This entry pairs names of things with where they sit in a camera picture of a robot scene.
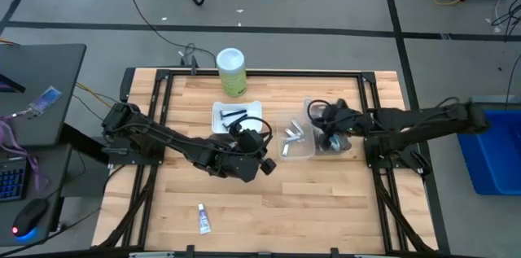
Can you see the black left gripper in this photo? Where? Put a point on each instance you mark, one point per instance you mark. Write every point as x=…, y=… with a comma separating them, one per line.
x=254, y=160

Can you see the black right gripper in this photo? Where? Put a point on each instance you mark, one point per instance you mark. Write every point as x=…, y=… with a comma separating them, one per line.
x=346, y=119

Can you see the black disposable razor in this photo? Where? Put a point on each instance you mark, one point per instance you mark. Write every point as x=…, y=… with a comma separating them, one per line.
x=236, y=121

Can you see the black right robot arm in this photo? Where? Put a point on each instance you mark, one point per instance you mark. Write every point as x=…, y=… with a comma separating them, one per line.
x=427, y=117

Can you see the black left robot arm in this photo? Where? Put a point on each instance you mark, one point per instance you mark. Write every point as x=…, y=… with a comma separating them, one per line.
x=171, y=140

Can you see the white travel toothpaste tube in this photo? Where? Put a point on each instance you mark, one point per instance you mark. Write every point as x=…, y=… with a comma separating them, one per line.
x=204, y=220

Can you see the grey plastic storage bin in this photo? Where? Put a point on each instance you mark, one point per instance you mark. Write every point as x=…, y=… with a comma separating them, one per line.
x=349, y=148

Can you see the clear plastic storage bin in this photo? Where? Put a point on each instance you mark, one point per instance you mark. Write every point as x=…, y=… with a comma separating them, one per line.
x=301, y=154

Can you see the frosted plastic storage bin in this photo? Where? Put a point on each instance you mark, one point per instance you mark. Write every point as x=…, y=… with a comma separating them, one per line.
x=254, y=107

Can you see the green disinfecting wipes canister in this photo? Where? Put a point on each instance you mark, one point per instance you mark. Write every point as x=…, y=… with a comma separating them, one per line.
x=232, y=79

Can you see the blue plastic crate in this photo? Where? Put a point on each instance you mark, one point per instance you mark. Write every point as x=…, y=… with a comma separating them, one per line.
x=500, y=152

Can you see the blue id badge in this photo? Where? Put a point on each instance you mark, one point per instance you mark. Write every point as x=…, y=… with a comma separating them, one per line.
x=48, y=97

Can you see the black computer mouse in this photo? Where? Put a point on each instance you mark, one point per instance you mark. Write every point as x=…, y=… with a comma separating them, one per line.
x=30, y=215

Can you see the black desk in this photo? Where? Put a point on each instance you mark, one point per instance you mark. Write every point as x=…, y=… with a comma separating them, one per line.
x=40, y=71

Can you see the backlit keyboard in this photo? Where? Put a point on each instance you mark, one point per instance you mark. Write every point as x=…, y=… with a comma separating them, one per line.
x=12, y=180

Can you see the dark screen edge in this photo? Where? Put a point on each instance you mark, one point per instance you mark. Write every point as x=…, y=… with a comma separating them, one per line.
x=10, y=84

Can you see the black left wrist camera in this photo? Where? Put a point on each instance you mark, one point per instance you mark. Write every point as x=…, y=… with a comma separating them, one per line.
x=250, y=141

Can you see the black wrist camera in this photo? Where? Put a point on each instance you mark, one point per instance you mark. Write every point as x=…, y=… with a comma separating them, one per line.
x=338, y=106
x=250, y=141

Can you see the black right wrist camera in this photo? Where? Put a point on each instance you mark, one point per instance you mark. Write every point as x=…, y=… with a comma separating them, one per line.
x=338, y=106

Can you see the black aluminium table frame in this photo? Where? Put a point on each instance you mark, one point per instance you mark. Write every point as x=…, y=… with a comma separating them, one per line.
x=285, y=73

